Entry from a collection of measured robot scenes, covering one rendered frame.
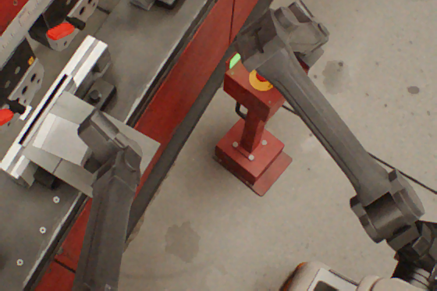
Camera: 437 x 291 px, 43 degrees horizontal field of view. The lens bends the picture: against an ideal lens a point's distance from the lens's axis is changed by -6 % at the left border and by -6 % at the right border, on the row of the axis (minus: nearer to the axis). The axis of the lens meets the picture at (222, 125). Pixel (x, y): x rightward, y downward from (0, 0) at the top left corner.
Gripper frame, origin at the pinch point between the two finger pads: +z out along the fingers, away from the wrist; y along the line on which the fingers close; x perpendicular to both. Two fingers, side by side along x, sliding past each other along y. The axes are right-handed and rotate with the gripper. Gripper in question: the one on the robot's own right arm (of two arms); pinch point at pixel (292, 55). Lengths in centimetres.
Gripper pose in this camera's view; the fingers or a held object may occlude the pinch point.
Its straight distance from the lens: 162.8
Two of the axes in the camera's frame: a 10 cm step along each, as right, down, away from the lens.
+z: -2.3, 1.8, 9.6
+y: -7.3, -6.9, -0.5
